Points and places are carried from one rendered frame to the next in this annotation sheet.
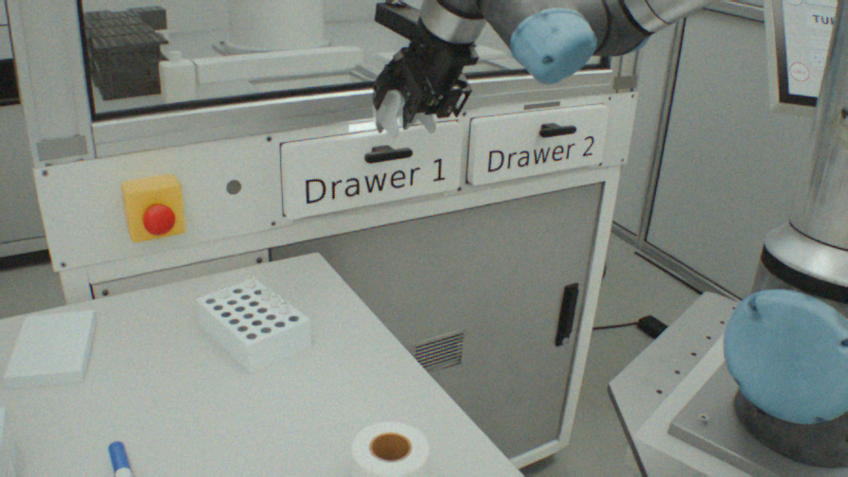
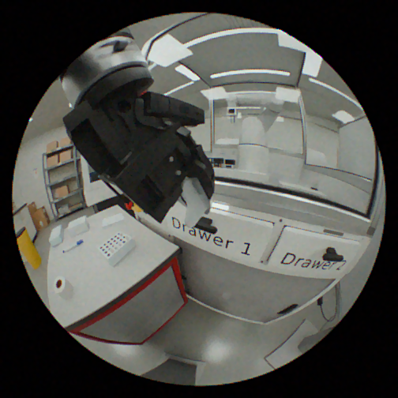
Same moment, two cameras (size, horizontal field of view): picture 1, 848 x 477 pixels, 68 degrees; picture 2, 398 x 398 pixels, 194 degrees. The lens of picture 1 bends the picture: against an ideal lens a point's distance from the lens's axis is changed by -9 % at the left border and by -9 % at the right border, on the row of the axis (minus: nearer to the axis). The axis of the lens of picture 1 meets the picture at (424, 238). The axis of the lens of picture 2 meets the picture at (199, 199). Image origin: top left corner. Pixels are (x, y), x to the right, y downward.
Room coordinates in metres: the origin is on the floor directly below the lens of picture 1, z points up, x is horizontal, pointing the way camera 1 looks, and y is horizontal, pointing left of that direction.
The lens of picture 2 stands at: (0.83, -0.12, 1.04)
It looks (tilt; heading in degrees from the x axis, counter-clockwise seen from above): 22 degrees down; 63
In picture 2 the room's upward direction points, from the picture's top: straight up
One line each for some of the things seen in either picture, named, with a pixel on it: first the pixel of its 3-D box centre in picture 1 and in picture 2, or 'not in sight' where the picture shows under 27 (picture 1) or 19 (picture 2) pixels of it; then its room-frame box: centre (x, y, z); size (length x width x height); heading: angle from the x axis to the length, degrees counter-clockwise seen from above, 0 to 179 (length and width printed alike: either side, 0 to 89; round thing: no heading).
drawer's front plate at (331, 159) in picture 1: (376, 167); (208, 228); (0.96, 0.08, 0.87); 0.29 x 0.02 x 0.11; 121
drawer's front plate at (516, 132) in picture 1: (541, 142); (322, 256); (1.12, -0.19, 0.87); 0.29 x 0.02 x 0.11; 121
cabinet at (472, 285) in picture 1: (303, 286); (239, 245); (1.39, 0.28, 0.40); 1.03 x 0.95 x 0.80; 121
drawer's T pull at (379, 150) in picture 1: (384, 152); (203, 223); (0.93, 0.06, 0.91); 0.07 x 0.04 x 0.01; 121
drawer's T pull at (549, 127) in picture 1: (554, 129); (332, 253); (1.10, -0.21, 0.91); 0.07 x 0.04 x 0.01; 121
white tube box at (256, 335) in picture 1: (252, 322); (115, 247); (0.67, 0.20, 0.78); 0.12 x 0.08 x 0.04; 45
